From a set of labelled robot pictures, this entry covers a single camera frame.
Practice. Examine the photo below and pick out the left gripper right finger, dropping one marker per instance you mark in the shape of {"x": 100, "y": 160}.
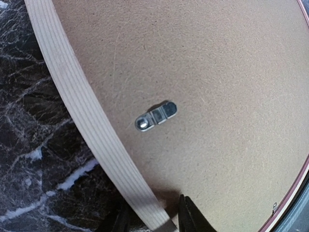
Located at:
{"x": 190, "y": 217}

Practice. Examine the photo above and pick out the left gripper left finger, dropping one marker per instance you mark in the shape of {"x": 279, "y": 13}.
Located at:
{"x": 122, "y": 220}

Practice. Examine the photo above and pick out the pink wooden picture frame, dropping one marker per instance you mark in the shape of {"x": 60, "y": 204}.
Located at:
{"x": 84, "y": 108}

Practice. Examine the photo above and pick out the brown cardboard backing board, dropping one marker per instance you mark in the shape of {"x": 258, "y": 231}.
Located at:
{"x": 193, "y": 96}

